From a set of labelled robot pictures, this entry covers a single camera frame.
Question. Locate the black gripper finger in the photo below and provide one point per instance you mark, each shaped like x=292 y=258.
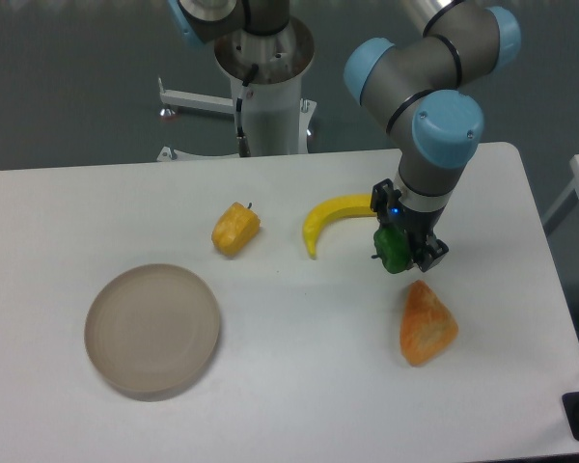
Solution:
x=429 y=252
x=385 y=198

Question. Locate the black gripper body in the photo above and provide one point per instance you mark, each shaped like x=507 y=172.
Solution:
x=414 y=224

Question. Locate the green toy pepper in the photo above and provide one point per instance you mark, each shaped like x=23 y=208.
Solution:
x=392 y=248

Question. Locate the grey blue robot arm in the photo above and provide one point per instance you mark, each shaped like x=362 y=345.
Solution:
x=412 y=92

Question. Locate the yellow toy pepper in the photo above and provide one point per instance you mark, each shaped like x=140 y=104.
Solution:
x=234 y=229

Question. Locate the beige round plate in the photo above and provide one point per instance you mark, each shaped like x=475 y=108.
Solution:
x=151 y=332

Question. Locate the yellow toy banana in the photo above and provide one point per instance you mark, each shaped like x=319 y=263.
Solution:
x=330 y=211

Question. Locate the orange toy carrot piece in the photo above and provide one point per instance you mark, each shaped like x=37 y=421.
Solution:
x=427 y=327

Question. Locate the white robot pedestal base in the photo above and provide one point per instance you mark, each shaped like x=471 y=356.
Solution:
x=271 y=117

